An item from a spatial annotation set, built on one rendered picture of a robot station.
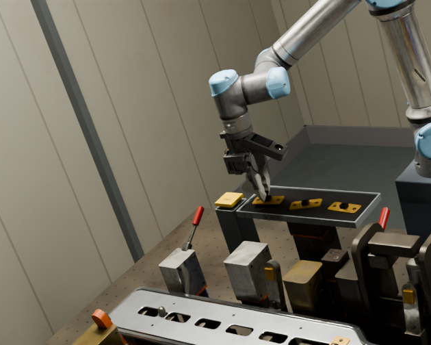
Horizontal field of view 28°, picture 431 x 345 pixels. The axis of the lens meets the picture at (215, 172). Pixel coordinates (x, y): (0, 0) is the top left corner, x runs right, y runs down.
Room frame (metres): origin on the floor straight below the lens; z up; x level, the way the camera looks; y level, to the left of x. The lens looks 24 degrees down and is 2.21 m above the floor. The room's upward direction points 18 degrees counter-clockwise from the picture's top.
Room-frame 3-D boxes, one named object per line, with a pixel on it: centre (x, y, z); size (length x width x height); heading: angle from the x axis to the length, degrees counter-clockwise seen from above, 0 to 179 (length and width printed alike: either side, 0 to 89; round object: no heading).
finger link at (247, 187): (2.04, -0.08, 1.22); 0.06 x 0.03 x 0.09; 54
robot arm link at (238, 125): (2.05, -0.09, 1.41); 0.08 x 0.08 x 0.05
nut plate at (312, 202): (1.97, -0.20, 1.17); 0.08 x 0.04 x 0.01; 65
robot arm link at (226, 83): (2.06, -0.10, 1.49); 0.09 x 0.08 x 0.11; 74
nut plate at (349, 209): (1.89, -0.28, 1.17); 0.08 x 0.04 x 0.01; 41
